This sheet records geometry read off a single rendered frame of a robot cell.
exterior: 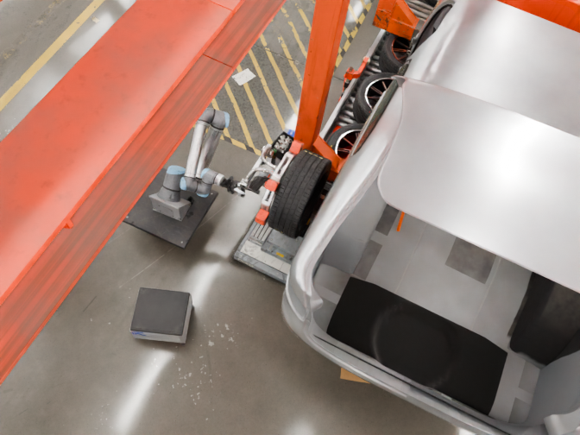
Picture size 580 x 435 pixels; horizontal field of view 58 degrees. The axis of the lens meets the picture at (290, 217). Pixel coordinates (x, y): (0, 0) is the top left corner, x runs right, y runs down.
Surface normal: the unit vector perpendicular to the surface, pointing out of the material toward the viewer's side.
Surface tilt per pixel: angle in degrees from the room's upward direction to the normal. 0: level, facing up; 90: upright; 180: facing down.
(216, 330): 0
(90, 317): 0
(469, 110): 21
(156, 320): 0
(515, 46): 9
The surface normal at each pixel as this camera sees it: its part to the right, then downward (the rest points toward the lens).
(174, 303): 0.09, -0.46
